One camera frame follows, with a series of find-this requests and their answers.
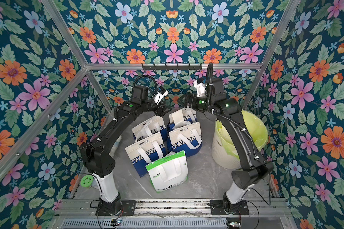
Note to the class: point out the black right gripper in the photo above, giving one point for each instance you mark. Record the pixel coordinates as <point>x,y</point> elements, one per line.
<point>190,101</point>

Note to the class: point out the green white takeout bag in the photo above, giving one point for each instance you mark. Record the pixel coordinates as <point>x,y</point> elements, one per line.
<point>169,171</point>

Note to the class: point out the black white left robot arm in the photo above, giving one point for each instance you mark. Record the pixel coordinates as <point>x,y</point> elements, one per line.
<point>96,154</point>

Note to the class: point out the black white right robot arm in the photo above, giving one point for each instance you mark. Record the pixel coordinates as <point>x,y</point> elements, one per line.
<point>254,167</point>

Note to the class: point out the back left blue white bag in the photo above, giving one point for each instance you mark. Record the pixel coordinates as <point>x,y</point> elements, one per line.
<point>150,127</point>

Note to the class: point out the blue white bag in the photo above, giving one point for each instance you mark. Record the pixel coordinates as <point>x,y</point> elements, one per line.
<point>146,151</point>
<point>187,138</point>
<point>150,127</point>
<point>181,118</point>

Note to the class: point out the back right blue white bag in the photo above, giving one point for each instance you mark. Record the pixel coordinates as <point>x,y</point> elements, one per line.
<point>181,118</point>

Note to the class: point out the front left blue white bag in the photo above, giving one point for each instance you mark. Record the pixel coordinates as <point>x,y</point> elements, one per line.
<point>146,151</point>

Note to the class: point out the white trash bin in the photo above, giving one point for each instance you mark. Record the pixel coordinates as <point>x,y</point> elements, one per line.
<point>223,150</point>

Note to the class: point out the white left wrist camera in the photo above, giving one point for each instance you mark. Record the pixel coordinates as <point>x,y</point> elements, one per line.
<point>160,95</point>

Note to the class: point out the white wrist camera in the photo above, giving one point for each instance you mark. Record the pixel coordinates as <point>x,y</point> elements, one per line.
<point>160,95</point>
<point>200,87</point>

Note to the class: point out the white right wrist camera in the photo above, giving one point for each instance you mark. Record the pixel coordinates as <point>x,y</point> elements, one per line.
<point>200,87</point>

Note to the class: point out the black wall hook rail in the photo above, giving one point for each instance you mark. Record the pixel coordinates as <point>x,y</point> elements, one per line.
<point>167,67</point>

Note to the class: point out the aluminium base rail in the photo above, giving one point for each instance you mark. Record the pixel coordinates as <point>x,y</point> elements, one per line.
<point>191,213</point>

